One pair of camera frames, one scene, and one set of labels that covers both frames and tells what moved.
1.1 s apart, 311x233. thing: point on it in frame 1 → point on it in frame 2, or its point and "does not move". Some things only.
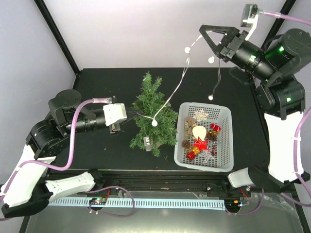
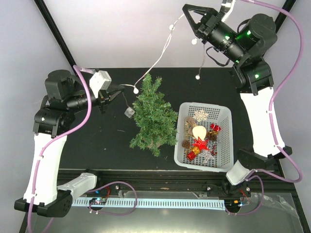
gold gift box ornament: (196, 150) does not move
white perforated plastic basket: (204, 138) does not move
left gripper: (114, 127) → (104, 96)
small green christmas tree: (156, 123) does not move
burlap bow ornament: (189, 124) does not move
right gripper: (227, 52) → (203, 28)
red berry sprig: (212, 152) does not move
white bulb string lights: (154, 122) → (129, 112)
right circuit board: (232, 203) does not move
